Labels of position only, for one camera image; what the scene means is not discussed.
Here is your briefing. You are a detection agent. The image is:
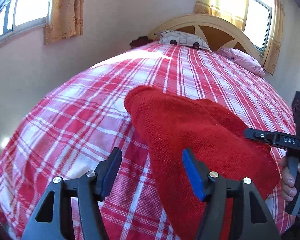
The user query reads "red knitted sweater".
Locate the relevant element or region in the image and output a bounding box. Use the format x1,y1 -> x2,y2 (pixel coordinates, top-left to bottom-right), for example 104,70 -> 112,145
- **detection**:
124,86 -> 280,239

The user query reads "black clothing pile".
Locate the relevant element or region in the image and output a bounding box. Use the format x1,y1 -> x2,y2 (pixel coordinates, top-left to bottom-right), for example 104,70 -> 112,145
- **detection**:
129,36 -> 153,49

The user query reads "right hand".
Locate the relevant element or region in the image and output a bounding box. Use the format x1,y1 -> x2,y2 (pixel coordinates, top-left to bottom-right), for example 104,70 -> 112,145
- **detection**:
280,157 -> 300,212

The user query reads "red plaid bed sheet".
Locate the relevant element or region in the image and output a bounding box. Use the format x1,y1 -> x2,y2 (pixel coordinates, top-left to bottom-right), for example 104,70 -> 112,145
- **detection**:
0,42 -> 294,239

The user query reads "yellow curtain right of headboard window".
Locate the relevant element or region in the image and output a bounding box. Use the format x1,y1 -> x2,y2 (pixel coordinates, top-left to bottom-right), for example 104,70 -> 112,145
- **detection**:
262,0 -> 285,75

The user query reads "pink folded quilt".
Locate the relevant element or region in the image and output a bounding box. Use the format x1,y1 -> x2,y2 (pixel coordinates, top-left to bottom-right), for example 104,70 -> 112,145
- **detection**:
217,47 -> 265,78

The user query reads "cream wooden headboard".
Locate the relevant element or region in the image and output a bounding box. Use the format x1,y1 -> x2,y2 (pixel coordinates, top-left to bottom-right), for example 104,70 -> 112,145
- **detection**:
147,14 -> 261,61

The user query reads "headboard side window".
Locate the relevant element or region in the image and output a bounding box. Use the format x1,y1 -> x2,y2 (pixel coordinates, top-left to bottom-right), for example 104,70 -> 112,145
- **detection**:
244,0 -> 272,55

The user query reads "grey patterned pillow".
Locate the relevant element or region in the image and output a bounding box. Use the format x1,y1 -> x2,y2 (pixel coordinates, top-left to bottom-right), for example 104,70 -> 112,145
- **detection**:
155,30 -> 210,51

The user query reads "yellow side window curtain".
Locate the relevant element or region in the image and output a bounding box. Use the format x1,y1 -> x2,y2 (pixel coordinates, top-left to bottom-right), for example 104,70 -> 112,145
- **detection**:
44,0 -> 84,45

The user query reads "large side window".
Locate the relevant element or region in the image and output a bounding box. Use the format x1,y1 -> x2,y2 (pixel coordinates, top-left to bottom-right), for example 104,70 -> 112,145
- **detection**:
0,0 -> 50,44

